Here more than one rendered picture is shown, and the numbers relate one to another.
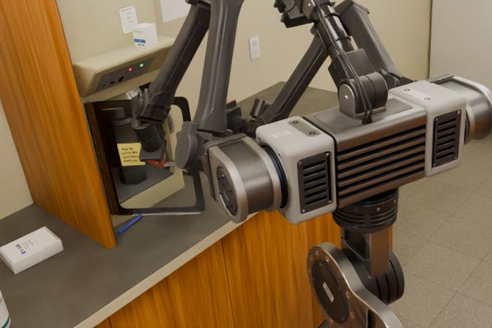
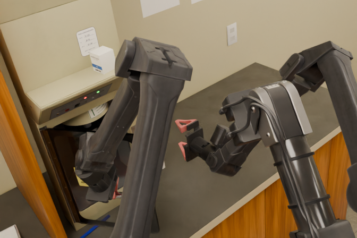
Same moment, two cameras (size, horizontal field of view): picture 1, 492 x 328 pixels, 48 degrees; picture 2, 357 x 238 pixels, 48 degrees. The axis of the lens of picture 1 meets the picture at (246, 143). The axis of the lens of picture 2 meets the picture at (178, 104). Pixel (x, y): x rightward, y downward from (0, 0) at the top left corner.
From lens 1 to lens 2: 0.68 m
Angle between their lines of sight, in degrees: 11
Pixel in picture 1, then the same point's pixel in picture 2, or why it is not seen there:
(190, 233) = not seen: outside the picture
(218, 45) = (143, 152)
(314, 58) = not seen: hidden behind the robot
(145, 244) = not seen: outside the picture
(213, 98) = (132, 222)
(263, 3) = not seen: outside the picture
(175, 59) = (110, 126)
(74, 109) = (20, 146)
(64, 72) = (6, 112)
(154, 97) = (92, 155)
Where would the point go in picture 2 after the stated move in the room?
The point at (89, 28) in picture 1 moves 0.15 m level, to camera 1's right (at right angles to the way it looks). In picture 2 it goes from (42, 56) to (94, 52)
